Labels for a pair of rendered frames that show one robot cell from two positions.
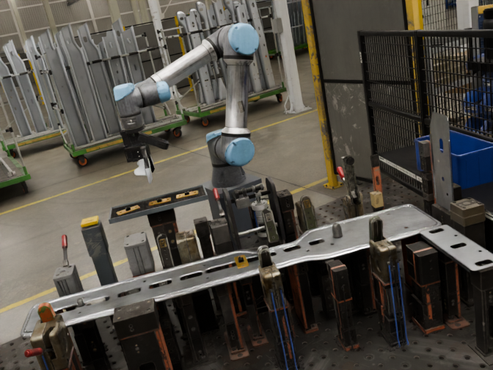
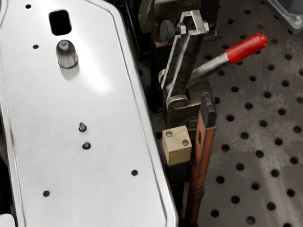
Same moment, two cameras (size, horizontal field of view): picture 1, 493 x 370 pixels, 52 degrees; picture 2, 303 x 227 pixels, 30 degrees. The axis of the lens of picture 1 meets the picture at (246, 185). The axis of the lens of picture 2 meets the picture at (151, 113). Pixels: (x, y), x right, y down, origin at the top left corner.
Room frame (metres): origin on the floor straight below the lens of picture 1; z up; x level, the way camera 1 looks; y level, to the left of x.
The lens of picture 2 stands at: (1.65, -0.77, 1.77)
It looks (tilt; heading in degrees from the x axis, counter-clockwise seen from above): 63 degrees down; 85
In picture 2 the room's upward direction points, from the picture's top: 2 degrees counter-clockwise
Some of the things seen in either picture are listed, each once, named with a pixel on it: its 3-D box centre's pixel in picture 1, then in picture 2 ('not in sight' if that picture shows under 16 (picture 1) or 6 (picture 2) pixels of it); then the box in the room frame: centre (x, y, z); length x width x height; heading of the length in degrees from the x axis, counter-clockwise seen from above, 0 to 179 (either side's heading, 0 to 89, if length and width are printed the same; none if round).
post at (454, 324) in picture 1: (449, 280); not in sight; (1.40, -0.57, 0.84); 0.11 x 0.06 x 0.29; 8
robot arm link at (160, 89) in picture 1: (152, 93); not in sight; (1.88, 0.27, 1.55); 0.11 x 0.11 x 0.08; 23
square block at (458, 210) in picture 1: (469, 252); not in sight; (1.49, -0.68, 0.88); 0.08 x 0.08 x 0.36; 8
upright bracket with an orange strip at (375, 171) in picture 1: (381, 216); (197, 177); (1.75, -0.47, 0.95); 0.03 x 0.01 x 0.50; 98
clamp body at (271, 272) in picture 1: (278, 317); not in sight; (1.35, -0.01, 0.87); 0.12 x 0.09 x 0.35; 8
